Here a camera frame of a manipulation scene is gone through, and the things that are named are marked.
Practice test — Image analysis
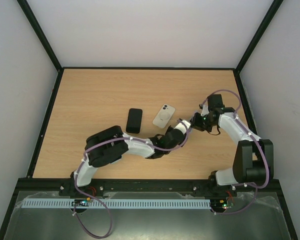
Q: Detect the beige phone case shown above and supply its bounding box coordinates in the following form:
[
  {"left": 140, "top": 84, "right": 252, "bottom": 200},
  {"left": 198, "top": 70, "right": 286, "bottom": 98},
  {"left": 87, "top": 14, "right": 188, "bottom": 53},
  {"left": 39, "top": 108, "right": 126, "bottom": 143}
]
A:
[{"left": 152, "top": 104, "right": 176, "bottom": 129}]

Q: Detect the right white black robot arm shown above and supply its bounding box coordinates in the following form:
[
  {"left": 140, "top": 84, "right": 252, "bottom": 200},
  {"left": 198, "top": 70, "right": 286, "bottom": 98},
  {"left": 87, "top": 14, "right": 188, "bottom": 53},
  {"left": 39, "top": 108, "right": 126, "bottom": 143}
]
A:
[{"left": 190, "top": 92, "right": 274, "bottom": 196}]

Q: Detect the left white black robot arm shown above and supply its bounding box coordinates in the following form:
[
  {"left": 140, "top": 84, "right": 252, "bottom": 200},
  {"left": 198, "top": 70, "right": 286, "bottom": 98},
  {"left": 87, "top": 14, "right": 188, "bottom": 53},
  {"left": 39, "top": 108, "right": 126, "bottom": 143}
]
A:
[{"left": 73, "top": 120, "right": 190, "bottom": 191}]

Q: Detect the black phone case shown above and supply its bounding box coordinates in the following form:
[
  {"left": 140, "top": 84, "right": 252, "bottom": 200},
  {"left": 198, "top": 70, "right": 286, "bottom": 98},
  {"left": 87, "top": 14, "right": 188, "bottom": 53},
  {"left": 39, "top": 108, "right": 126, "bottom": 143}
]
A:
[{"left": 126, "top": 108, "right": 143, "bottom": 134}]

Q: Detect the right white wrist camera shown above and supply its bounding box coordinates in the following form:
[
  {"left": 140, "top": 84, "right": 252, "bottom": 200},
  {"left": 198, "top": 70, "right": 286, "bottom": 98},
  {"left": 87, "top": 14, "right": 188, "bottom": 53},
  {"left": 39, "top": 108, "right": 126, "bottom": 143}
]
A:
[{"left": 199, "top": 103, "right": 209, "bottom": 116}]

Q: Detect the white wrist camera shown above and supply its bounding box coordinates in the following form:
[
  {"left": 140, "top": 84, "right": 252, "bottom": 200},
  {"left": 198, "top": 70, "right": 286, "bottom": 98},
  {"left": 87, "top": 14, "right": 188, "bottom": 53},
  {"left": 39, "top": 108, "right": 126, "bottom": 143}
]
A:
[
  {"left": 174, "top": 119, "right": 191, "bottom": 134},
  {"left": 199, "top": 103, "right": 209, "bottom": 116}
]

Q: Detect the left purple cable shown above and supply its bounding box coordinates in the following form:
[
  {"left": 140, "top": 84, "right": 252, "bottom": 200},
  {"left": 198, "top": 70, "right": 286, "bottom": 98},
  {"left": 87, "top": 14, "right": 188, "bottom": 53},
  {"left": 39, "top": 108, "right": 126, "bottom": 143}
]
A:
[{"left": 73, "top": 124, "right": 191, "bottom": 238}]

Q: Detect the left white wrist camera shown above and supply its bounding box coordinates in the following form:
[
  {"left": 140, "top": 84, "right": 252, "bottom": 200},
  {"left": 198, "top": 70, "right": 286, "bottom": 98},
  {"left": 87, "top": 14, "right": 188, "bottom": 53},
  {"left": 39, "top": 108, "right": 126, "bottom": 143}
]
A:
[{"left": 174, "top": 119, "right": 191, "bottom": 134}]

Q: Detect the black mounting rail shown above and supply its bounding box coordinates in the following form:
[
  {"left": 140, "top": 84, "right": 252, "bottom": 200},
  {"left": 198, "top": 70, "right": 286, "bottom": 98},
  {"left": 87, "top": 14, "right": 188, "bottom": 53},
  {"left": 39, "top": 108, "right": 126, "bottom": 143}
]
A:
[{"left": 58, "top": 178, "right": 281, "bottom": 200}]

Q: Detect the black aluminium frame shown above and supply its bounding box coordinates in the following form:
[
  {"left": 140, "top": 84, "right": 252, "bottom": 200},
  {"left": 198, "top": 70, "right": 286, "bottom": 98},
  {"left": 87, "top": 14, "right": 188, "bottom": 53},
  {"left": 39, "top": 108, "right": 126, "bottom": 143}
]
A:
[{"left": 0, "top": 0, "right": 300, "bottom": 240}]

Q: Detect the light blue slotted cable duct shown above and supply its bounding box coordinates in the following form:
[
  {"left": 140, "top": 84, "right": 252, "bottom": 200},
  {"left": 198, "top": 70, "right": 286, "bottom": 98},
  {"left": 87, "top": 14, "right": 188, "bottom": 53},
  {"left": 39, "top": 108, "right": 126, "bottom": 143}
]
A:
[{"left": 21, "top": 198, "right": 211, "bottom": 210}]

